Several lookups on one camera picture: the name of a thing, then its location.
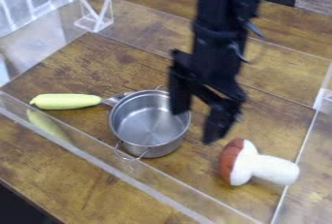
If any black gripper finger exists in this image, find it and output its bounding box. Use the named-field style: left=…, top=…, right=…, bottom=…
left=202, top=99, right=241, bottom=144
left=169, top=67, right=190, bottom=114

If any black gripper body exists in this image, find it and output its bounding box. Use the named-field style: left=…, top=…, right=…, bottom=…
left=170, top=21, right=247, bottom=105

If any plush red white mushroom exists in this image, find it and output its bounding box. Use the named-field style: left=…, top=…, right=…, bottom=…
left=220, top=139, right=300, bottom=186

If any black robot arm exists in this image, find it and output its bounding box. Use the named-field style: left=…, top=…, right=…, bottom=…
left=169, top=0, right=263, bottom=144

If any silver metal pot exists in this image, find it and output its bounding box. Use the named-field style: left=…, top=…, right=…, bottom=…
left=103, top=86, right=190, bottom=161

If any green plush corn cob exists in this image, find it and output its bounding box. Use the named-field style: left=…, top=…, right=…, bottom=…
left=30, top=93, right=102, bottom=110

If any clear acrylic triangle stand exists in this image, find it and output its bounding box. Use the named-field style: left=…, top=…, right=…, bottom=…
left=74, top=0, right=114, bottom=33

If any clear acrylic barrier wall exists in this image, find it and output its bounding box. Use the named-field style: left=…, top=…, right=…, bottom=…
left=0, top=91, right=264, bottom=224

